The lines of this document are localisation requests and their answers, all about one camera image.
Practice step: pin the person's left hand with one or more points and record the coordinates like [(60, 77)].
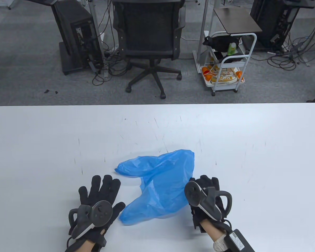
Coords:
[(102, 187)]

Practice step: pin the person's right hand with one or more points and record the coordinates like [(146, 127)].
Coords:
[(212, 181)]

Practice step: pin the blue plastic bag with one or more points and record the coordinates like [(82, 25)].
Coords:
[(162, 183)]

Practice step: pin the person's left forearm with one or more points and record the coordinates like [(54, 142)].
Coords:
[(88, 246)]

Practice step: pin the person's right forearm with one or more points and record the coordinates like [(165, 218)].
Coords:
[(212, 229)]

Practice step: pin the black bag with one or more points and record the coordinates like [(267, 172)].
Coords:
[(220, 43)]

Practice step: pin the black right hand controller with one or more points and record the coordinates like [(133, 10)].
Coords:
[(193, 193)]

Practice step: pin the black hand controller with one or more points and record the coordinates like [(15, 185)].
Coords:
[(102, 212), (193, 193)]

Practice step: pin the black left hand controller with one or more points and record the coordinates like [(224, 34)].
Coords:
[(102, 212)]

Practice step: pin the yellow sneaker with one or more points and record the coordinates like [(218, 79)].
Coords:
[(225, 78)]

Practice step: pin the black floor debris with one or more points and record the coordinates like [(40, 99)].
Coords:
[(46, 91)]

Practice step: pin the green bottle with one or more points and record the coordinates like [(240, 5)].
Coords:
[(231, 49)]

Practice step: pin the white rolling utility cart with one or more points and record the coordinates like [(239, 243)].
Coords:
[(254, 42)]

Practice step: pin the white metal desk leg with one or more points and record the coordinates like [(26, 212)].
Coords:
[(203, 26)]

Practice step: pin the dark brown side table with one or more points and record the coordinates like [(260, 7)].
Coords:
[(236, 21)]

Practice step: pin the silver metal desk leg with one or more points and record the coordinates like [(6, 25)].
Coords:
[(94, 23)]

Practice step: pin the black computer tower on stand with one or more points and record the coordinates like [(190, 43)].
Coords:
[(68, 26)]

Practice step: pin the black mesh office chair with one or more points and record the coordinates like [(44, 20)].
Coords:
[(147, 26)]

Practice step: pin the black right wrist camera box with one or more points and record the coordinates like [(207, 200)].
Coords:
[(237, 240)]

